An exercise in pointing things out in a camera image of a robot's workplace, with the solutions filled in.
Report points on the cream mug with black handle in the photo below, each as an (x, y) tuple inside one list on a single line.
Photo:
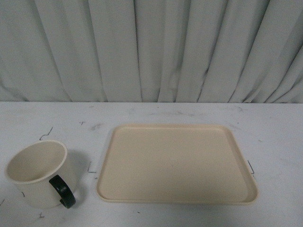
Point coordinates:
[(44, 174)]

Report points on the beige rectangular tray plate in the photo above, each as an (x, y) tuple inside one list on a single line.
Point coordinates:
[(175, 163)]

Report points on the pale grey curtain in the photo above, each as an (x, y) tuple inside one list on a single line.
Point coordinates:
[(208, 51)]

